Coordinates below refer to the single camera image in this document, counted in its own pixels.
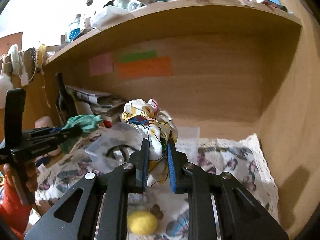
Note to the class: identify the green knitted cloth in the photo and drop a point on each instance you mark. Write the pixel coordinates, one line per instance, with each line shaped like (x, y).
(82, 126)

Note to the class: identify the pink paper note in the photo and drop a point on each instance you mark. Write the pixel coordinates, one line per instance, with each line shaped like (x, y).
(101, 64)

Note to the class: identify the clear bottle on shelf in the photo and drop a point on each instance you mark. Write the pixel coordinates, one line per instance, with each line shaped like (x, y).
(74, 28)

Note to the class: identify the butterfly print lace cloth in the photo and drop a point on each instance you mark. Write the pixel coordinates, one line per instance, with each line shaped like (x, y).
(220, 201)

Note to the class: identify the stack of papers and books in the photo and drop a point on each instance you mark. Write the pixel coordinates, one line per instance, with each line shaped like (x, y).
(90, 102)

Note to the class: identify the clear plastic storage box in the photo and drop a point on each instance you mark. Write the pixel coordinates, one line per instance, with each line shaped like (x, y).
(124, 134)

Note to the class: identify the green paper note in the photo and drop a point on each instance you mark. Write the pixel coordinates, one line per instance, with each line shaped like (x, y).
(130, 57)

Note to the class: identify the wooden shelf unit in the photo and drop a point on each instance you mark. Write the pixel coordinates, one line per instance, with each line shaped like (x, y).
(237, 70)

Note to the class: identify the floral fabric scrunchie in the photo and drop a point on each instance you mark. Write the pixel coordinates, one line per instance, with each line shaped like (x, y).
(157, 126)

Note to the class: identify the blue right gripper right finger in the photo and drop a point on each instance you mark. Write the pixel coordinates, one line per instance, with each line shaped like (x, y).
(176, 160)

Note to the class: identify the dark glass bottle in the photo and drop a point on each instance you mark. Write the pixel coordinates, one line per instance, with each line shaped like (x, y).
(64, 104)

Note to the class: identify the left hand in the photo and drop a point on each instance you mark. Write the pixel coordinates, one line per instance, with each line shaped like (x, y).
(31, 171)

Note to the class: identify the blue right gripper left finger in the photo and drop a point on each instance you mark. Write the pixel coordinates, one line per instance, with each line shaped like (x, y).
(142, 164)

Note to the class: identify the orange paper note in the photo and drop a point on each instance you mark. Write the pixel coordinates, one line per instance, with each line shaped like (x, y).
(160, 66)

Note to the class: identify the yellow felt ball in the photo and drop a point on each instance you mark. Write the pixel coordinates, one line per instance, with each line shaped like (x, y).
(142, 223)

